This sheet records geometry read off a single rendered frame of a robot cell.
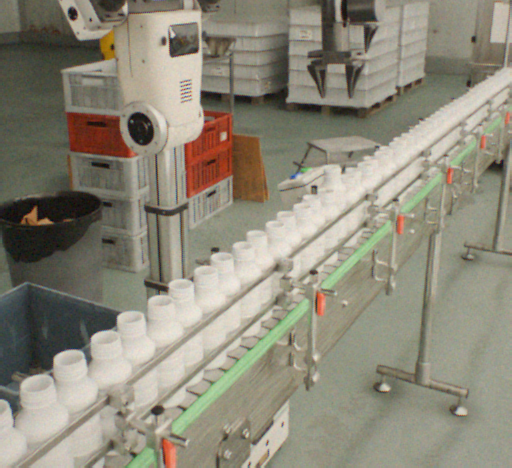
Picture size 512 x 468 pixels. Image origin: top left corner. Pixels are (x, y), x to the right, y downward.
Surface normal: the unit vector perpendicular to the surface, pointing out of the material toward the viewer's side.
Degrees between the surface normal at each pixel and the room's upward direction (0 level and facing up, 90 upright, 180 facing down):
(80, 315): 90
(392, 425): 0
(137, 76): 101
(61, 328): 90
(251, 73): 91
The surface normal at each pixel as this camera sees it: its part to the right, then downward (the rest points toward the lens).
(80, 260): 0.73, 0.29
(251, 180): -0.46, 0.44
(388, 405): 0.00, -0.94
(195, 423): 0.87, 0.17
